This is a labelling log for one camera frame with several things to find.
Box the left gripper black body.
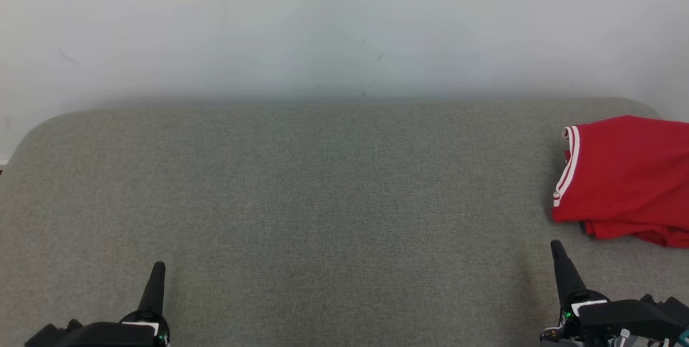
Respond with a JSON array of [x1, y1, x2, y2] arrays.
[[57, 309, 171, 347]]

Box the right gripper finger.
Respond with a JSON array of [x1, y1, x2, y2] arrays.
[[550, 240, 588, 306]]

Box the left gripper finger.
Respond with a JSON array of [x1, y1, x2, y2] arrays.
[[137, 261, 167, 320]]

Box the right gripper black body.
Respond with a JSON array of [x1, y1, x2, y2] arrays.
[[559, 289, 689, 343]]

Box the red Bulls basketball jersey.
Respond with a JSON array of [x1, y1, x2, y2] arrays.
[[551, 115, 689, 240]]

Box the grey fabric sofa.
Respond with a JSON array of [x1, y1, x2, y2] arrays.
[[0, 97, 689, 347]]

